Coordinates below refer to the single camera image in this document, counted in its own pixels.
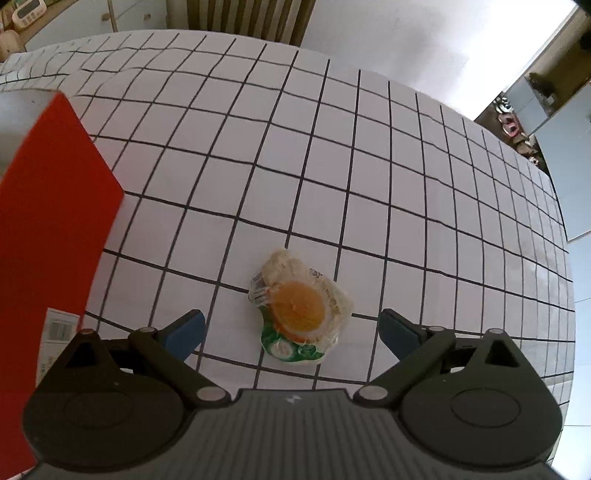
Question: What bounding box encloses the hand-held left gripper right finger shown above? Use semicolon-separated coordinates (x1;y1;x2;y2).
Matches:
353;309;532;409

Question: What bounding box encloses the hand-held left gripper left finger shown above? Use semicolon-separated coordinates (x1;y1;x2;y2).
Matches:
55;310;230;409

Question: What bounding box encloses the orange snack packet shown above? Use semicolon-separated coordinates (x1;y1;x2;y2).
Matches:
249;248;355;366

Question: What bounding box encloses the red cardboard box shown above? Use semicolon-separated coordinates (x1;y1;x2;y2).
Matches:
0;90;125;477

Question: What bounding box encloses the white checked tablecloth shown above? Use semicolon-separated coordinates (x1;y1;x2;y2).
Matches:
0;30;576;462

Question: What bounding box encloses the row of shoes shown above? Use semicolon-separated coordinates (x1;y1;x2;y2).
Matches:
493;95;542;166

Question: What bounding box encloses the tall grey cabinet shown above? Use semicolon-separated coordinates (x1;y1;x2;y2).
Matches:
527;76;591;243

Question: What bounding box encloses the low grey cabinet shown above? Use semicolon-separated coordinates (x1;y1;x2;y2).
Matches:
507;73;560;136

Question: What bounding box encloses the wooden chair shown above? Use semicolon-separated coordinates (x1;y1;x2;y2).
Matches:
166;0;317;46

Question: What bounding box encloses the beige rounded object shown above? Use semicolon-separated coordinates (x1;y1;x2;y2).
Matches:
0;30;25;64

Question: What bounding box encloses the white kitchen timer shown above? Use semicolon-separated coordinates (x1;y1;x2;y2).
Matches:
11;0;48;20

